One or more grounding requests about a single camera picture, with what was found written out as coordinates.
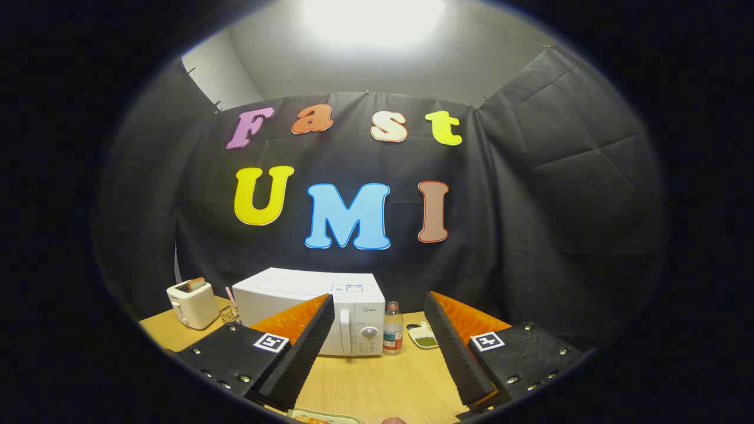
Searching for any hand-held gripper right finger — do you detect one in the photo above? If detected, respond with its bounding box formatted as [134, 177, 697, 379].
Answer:
[424, 291, 584, 413]

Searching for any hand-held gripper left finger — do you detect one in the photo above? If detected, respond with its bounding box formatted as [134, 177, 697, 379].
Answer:
[177, 293, 335, 413]

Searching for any white microwave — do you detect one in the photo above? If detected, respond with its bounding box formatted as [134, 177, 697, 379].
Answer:
[232, 267, 386, 357]

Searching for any pale food tray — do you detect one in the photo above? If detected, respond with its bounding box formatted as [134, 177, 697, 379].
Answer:
[289, 408, 363, 424]

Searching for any white divided bean dish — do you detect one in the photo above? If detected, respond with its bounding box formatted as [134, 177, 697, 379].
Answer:
[408, 322, 439, 349]

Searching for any clear plastic water bottle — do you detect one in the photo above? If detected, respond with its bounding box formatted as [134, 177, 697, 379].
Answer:
[383, 301, 405, 356]

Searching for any white toaster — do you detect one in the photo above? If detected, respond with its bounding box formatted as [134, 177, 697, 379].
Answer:
[167, 278, 220, 330]

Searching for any black backdrop cloth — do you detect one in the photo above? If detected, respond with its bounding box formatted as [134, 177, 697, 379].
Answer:
[91, 44, 669, 354]

